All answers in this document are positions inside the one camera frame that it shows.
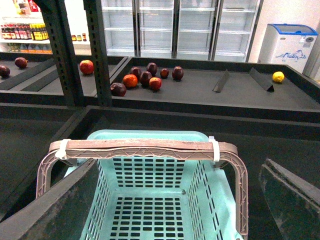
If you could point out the dark maroon fruit centre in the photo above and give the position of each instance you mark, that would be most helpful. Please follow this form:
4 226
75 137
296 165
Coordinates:
145 78

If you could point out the small red brown fruit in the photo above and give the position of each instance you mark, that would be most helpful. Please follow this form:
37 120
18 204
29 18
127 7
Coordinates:
164 73

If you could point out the dark maroon fruit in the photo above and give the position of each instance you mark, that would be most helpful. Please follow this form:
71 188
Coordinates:
177 73
145 78
136 71
152 68
118 89

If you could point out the dark fruit left edge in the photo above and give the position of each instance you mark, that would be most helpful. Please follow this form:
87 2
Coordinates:
4 71

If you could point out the white zip tie right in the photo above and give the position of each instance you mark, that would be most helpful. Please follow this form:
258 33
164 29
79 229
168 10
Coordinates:
216 148

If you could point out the brown basket handle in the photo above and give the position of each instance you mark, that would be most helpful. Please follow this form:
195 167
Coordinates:
151 147

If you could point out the black divider wedge right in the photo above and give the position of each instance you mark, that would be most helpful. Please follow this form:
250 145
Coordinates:
261 80

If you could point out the yellow lemon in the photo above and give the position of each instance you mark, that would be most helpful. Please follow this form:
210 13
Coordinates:
278 77

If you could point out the black perforated post left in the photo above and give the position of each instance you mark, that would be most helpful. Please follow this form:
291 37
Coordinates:
55 18

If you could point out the dark maroon fruit back left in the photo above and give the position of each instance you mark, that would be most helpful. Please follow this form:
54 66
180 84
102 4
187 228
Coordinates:
136 71

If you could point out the red apple behind post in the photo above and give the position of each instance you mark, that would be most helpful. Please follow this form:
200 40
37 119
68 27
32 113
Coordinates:
86 67

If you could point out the shelf with sauce bottles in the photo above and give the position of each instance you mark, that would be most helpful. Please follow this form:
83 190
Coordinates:
22 28

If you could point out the black divider wedge left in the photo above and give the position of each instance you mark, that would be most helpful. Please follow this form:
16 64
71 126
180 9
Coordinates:
221 82

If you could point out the dark maroon fruit front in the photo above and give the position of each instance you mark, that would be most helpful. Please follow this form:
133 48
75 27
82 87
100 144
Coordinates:
118 89

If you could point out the white zip tie left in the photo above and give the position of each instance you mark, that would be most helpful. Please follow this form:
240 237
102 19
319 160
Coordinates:
61 153

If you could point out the black divider wedge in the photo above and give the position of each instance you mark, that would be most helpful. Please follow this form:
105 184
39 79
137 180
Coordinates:
221 82
261 80

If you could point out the dark maroon fruit back top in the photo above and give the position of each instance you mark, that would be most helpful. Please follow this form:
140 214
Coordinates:
152 68

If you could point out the black perforated post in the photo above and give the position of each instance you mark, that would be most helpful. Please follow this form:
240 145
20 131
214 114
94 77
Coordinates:
94 16
55 18

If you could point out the dark maroon fruit right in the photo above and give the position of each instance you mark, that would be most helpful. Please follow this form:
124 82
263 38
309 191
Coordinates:
177 73

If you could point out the white chest freezer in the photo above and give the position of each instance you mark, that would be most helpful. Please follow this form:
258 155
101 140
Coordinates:
287 44

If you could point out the glass door display fridge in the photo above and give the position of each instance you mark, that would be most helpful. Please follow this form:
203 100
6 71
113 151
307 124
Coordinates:
213 30

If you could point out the orange red fruit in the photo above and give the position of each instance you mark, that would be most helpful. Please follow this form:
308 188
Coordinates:
130 81

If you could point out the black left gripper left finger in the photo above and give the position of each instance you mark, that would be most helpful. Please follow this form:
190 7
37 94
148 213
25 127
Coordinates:
60 213

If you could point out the dark fruit far left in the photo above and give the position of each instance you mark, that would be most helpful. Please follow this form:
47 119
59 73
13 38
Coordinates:
21 62

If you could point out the black produce display tray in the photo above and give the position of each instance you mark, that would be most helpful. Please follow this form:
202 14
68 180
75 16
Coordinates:
296 99

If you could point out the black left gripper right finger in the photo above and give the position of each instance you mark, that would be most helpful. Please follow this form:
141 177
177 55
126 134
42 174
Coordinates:
293 202

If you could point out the teal plastic shopping basket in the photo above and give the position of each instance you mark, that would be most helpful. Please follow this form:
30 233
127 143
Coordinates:
161 198

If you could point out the white zip tie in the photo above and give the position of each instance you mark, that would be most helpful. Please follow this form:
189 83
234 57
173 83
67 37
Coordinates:
216 148
61 153

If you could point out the red yellow apple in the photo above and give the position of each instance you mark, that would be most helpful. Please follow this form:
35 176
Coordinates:
155 83

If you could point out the black perforated post right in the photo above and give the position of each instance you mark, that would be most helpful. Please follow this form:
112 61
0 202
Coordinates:
94 16

